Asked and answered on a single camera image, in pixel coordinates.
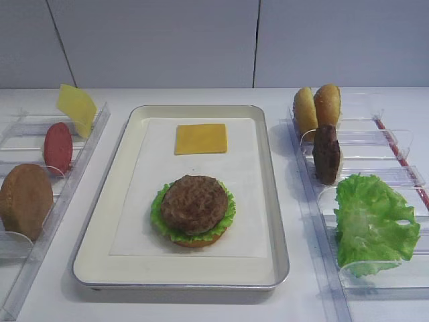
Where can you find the clear acrylic left rack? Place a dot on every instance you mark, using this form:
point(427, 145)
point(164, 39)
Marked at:
point(22, 141)

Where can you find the golden bun in right rack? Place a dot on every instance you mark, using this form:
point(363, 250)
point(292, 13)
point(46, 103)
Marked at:
point(327, 102)

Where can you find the orange cheese slice on tray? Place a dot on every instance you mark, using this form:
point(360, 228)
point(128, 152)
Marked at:
point(206, 138)

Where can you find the bottom bun on tray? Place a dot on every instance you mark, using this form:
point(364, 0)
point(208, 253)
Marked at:
point(197, 241)

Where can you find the red strip behind rack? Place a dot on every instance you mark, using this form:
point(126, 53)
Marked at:
point(402, 160)

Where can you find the clear acrylic right rack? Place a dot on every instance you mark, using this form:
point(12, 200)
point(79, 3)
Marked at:
point(395, 294)

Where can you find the white metal tray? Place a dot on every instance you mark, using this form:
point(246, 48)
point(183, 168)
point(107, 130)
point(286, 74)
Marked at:
point(96, 267)

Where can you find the white paper liner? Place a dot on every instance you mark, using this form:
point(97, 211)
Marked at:
point(156, 165)

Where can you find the dark meat patty upright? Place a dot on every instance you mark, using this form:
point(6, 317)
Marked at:
point(326, 154)

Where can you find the clear acrylic rack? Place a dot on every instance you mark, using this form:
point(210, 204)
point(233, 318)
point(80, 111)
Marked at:
point(395, 294)
point(22, 141)

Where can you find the brown bun in left rack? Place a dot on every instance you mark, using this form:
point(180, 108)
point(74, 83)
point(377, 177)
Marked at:
point(26, 199)

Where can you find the large green lettuce leaf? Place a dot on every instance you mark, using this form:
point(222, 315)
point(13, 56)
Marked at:
point(375, 227)

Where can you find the brown meat patty on burger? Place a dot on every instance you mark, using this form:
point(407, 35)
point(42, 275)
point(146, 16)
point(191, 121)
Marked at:
point(194, 204)

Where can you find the red tomato slice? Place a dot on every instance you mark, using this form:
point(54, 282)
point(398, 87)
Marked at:
point(58, 149)

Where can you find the pale yellow cheese slice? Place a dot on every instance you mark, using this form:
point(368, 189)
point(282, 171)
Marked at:
point(79, 106)

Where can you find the green lettuce under patty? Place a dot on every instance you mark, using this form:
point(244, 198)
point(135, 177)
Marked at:
point(158, 222)

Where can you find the sesame top bun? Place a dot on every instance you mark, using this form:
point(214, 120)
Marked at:
point(305, 113)

